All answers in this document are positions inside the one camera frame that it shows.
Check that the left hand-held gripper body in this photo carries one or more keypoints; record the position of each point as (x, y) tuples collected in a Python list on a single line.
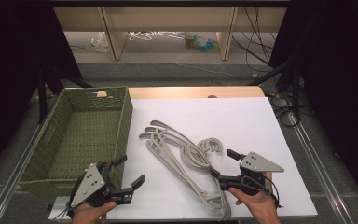
[(88, 183)]

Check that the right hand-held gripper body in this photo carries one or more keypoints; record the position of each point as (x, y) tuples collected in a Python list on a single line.
[(259, 163)]

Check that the grey plastic clothes hanger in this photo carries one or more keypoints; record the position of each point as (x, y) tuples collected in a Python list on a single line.
[(145, 136), (160, 123), (150, 128)]

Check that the green woven basket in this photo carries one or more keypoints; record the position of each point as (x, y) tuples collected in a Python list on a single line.
[(84, 137)]

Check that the person's left hand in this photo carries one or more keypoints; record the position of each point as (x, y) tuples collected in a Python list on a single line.
[(88, 214)]

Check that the person's right hand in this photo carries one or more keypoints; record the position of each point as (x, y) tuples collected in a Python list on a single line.
[(261, 207)]

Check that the white table mat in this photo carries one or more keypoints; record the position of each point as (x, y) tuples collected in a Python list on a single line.
[(223, 118)]

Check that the black metal stand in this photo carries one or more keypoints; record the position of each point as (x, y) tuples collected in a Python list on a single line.
[(296, 90), (42, 93)]

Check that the colourful toy pile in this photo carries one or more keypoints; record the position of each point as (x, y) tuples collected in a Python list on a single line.
[(200, 43)]

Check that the black curtain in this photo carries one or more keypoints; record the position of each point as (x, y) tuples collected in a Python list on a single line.
[(12, 62), (338, 77)]

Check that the clear plastic bag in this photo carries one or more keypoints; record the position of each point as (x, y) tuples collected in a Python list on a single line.
[(100, 42)]

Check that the light wooden shelf unit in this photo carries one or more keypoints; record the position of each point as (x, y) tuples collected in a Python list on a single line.
[(167, 18)]

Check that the aluminium rail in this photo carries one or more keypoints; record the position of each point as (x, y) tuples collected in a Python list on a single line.
[(12, 183), (317, 165)]

